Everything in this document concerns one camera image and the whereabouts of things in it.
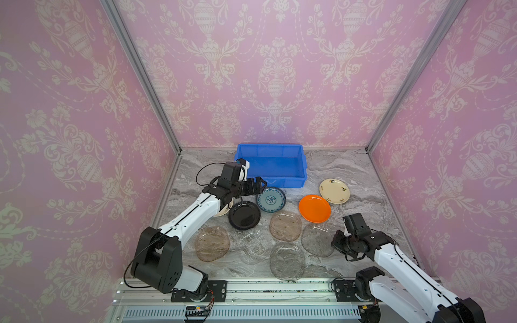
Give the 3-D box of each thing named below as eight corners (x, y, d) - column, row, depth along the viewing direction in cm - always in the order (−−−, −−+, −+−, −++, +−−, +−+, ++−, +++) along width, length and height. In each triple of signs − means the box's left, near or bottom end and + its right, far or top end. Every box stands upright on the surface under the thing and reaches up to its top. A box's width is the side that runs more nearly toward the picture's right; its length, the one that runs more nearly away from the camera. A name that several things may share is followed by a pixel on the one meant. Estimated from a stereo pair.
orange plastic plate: (301, 223, 93) (301, 221, 91) (297, 197, 102) (298, 194, 100) (332, 223, 93) (333, 221, 91) (326, 197, 102) (327, 194, 100)
